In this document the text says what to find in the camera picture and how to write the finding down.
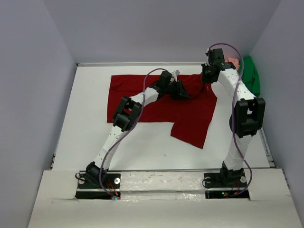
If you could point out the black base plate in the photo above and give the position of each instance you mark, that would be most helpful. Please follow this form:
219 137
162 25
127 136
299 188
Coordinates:
231 188
93 191

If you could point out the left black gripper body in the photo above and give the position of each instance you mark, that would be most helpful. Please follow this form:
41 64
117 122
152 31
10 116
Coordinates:
169 88

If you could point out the green t-shirt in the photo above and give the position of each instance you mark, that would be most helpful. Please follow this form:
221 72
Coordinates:
250 76

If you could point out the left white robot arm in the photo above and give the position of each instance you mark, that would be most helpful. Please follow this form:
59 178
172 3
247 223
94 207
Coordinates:
126 117

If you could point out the red t-shirt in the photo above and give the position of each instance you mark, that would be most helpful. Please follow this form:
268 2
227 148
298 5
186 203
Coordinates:
190 117

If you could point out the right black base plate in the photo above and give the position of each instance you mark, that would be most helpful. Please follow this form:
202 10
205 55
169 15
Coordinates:
231 188

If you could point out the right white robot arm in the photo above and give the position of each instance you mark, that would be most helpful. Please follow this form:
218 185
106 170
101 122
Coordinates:
247 114

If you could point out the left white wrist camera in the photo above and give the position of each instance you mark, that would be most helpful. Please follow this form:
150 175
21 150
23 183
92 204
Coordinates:
175 73

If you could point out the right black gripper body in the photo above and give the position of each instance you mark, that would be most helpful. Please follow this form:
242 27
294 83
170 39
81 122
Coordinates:
206 77

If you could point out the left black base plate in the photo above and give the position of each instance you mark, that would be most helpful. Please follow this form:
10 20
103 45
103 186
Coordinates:
93 191

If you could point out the pink t-shirt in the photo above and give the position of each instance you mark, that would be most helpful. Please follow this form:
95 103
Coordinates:
234 61

